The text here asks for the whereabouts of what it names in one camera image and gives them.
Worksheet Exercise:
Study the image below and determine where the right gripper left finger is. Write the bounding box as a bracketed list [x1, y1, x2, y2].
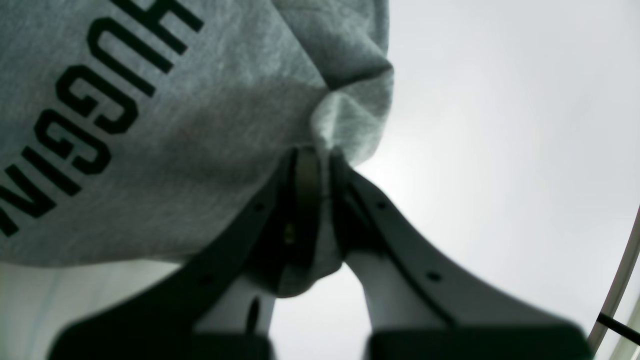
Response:
[48, 147, 321, 360]

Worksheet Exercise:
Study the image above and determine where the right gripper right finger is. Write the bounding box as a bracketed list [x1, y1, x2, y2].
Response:
[329, 150, 593, 360]

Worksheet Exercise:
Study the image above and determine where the grey T-shirt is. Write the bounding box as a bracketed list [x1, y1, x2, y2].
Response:
[1, 0, 394, 268]

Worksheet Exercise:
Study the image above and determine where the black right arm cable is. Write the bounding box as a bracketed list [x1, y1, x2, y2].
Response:
[597, 312, 640, 346]

